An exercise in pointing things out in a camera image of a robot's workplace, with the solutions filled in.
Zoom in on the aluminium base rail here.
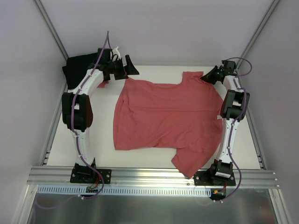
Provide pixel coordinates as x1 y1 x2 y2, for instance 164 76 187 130
27 166 280 189

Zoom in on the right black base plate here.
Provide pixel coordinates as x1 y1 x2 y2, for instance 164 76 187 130
193 170 236 186

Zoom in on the folded red t shirt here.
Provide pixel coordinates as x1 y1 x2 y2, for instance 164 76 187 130
97 81 109 88

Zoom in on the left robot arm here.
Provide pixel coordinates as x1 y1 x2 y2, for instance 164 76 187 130
62 47 139 183

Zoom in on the frame post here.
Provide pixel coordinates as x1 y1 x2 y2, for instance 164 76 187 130
33 0 69 61
241 0 281 58

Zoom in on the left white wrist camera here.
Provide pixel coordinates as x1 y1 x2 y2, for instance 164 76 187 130
111 46 121 61

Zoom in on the right rear frame post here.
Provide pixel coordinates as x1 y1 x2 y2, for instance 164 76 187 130
241 0 281 58

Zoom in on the white slotted cable duct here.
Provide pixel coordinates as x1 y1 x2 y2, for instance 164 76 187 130
37 185 211 197

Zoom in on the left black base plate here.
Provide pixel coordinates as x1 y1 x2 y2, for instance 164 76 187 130
70 166 112 184

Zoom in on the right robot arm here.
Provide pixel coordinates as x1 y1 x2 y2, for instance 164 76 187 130
198 60 250 185

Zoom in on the left rear frame post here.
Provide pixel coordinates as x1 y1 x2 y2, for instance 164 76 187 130
33 0 69 61

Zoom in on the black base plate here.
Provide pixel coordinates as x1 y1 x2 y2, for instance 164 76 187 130
70 166 112 184
193 170 236 186

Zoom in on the red t shirt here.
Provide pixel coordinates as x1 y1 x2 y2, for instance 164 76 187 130
113 71 223 177
97 81 109 88

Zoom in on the folded black t shirt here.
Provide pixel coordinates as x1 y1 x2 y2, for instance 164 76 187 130
62 53 97 90

